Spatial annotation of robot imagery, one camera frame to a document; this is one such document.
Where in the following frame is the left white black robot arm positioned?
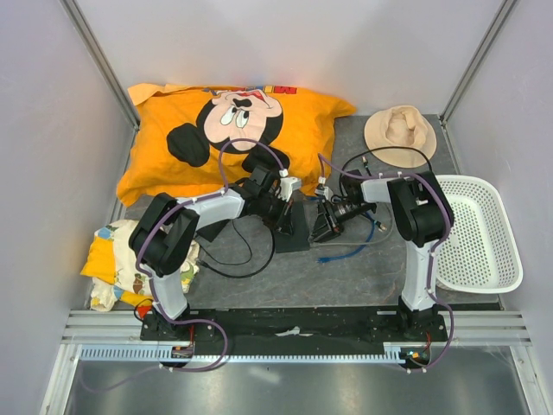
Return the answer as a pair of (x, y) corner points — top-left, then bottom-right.
(129, 168), (302, 342)

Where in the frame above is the orange Mickey Mouse pillow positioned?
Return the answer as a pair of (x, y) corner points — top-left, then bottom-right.
(118, 83), (356, 206)

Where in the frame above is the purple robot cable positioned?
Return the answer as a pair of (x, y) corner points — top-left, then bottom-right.
(75, 137), (291, 393)
(317, 152), (455, 375)

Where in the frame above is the patterned cream yellow cloth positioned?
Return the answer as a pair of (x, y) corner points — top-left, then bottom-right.
(79, 218), (200, 312)

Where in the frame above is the thin black adapter cord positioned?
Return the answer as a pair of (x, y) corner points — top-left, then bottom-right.
(196, 215), (277, 278)

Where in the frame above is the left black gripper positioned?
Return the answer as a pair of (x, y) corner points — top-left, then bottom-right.
(257, 194), (294, 237)

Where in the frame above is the grey slotted cable duct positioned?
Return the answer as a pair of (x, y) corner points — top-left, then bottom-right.
(79, 344), (429, 364)

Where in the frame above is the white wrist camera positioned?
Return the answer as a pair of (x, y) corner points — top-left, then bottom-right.
(315, 176), (334, 201)
(277, 176), (302, 202)

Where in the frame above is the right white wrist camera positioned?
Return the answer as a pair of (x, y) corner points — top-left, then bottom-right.
(315, 176), (334, 201)

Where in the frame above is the beige bucket hat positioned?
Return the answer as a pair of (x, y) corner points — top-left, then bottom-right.
(364, 105), (437, 169)

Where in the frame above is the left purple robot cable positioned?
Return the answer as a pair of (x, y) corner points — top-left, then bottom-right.
(75, 137), (291, 393)

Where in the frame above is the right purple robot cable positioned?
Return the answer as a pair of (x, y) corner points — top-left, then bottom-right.
(317, 152), (455, 375)

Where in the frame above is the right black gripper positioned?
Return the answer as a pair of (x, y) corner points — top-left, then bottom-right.
(308, 199), (373, 246)

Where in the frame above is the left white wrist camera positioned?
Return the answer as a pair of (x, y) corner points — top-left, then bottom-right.
(277, 176), (302, 202)

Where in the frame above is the black network switch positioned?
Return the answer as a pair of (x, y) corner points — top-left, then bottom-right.
(275, 201), (310, 253)

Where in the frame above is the blue ethernet cable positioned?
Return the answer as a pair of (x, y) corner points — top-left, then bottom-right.
(317, 207), (378, 265)

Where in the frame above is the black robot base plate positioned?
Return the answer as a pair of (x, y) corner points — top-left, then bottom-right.
(139, 304), (450, 358)

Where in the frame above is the grey ethernet cable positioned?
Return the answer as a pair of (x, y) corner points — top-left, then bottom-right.
(319, 220), (395, 249)

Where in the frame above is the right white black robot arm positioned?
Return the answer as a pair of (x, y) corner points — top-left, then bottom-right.
(309, 170), (454, 341)

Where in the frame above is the white perforated plastic basket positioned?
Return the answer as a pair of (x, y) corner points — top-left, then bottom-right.
(436, 175), (524, 295)

